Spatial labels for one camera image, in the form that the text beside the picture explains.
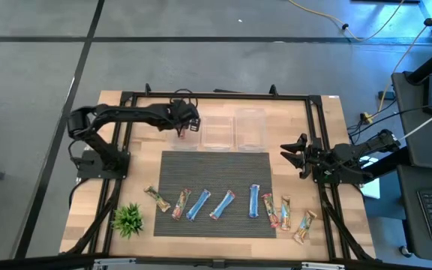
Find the grey woven place mat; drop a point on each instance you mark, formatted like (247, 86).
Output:
(216, 176)

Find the blue granola bar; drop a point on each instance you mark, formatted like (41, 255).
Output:
(222, 204)
(198, 204)
(254, 201)

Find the black desk with laptop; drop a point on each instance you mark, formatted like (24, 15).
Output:
(411, 225)

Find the tall clear plastic bin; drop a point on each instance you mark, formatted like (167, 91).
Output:
(251, 129)

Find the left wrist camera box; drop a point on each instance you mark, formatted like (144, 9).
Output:
(195, 125)

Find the yellow power plug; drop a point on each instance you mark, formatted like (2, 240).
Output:
(366, 118)

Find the black caster wheel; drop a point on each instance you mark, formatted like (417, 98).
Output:
(405, 250)

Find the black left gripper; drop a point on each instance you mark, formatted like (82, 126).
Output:
(182, 112)

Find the small green artificial plant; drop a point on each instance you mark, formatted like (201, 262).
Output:
(128, 220)

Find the orange teal granola bar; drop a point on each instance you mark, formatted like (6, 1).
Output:
(304, 227)
(285, 213)

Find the small clear plastic bin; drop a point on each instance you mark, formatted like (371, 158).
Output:
(174, 144)

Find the black aluminium table frame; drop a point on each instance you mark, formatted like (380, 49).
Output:
(219, 95)

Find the medium clear plastic bin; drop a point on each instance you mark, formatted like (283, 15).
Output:
(218, 135)

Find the black overhead rig bar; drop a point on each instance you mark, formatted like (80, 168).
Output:
(32, 262)

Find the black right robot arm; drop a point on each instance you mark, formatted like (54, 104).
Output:
(351, 153)

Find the green red granola bar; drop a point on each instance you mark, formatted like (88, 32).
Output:
(157, 198)

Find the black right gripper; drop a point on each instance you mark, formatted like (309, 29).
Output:
(315, 157)

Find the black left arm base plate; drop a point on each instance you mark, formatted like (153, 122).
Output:
(88, 170)

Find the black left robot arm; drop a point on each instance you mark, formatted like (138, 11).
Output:
(126, 112)

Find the black desk with adapter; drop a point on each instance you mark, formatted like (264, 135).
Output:
(411, 123)

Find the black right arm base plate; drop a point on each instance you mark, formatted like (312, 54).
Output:
(351, 179)

